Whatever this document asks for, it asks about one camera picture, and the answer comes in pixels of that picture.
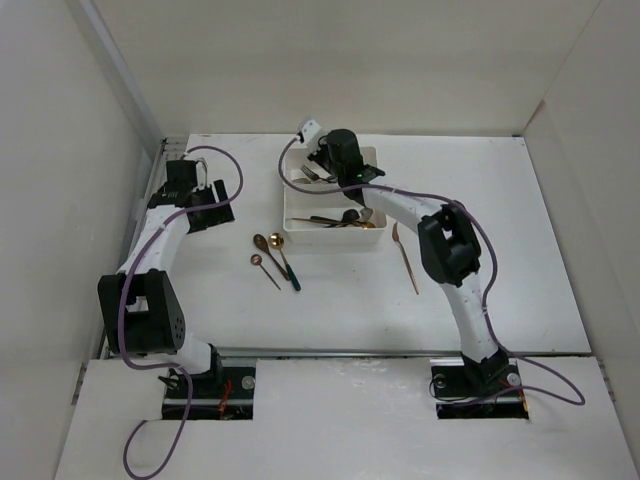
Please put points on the silver spoon copper handle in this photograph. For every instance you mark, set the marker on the silver spoon copper handle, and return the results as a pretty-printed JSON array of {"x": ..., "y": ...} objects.
[{"x": 350, "y": 215}]

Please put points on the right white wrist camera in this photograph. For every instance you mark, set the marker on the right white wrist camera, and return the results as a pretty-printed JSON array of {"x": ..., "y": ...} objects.
[{"x": 309, "y": 133}]

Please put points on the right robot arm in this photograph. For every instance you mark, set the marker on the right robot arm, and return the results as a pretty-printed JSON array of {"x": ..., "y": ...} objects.
[{"x": 448, "y": 246}]

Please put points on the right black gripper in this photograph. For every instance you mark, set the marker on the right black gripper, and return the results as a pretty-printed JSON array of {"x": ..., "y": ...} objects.
[{"x": 317, "y": 153}]

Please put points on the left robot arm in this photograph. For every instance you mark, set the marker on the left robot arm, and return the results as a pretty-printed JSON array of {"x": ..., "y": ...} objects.
[{"x": 141, "y": 312}]

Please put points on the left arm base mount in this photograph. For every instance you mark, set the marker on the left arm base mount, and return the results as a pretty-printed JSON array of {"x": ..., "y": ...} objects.
[{"x": 225, "y": 393}]

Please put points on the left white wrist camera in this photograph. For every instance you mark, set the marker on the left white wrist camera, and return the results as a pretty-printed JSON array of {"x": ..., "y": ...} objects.
[{"x": 201, "y": 174}]

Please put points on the small gold spoon green handle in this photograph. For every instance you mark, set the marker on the small gold spoon green handle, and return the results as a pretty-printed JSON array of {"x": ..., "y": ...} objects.
[{"x": 369, "y": 225}]

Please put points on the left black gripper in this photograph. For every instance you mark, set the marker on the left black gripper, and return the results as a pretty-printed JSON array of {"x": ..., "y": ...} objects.
[{"x": 217, "y": 216}]

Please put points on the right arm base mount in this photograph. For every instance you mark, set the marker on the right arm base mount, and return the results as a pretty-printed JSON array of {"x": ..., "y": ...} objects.
[{"x": 457, "y": 398}]

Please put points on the copper thin utensil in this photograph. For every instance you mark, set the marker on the copper thin utensil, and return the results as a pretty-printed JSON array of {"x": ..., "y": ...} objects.
[{"x": 406, "y": 261}]

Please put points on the black handled fork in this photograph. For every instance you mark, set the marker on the black handled fork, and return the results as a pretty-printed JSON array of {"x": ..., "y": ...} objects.
[{"x": 313, "y": 175}]

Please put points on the small copper spoon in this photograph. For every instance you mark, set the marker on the small copper spoon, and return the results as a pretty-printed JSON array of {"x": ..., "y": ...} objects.
[{"x": 256, "y": 260}]

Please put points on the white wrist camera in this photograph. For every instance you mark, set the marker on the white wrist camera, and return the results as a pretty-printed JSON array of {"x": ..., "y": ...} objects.
[
  {"x": 309, "y": 133},
  {"x": 201, "y": 174}
]

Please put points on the white plastic bin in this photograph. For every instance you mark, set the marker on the white plastic bin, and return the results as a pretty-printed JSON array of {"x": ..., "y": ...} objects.
[
  {"x": 297, "y": 204},
  {"x": 296, "y": 159}
]

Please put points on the long silver fork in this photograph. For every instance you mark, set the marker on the long silver fork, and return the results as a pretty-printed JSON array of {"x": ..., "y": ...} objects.
[{"x": 309, "y": 181}]

